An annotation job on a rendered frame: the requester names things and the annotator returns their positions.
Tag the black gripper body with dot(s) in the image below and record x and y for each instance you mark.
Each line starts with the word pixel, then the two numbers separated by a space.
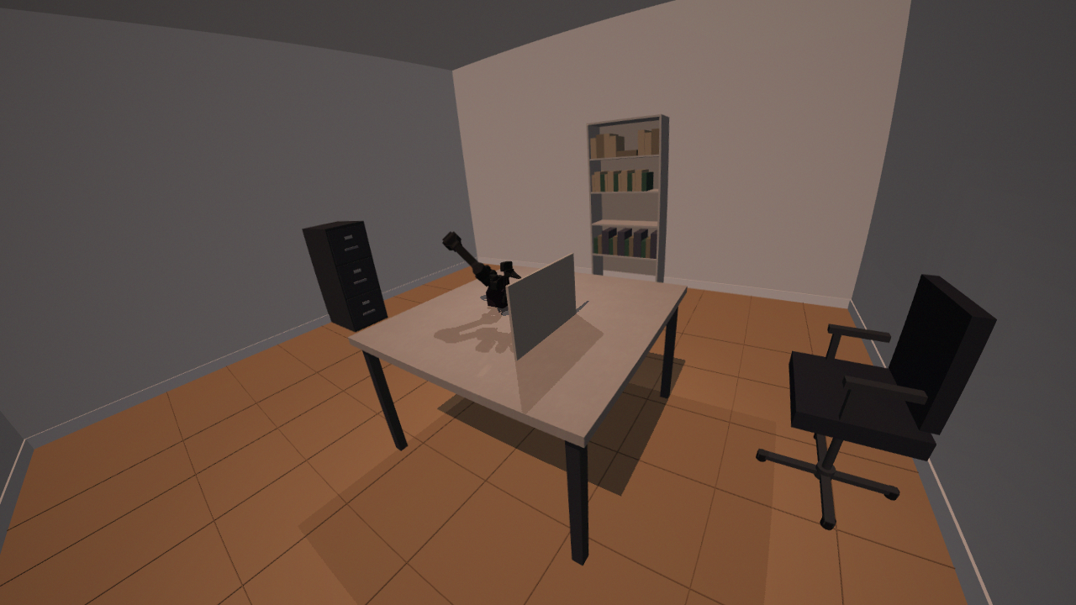
pixel 505 280

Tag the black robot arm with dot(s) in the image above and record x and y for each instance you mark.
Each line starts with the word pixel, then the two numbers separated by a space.
pixel 483 273

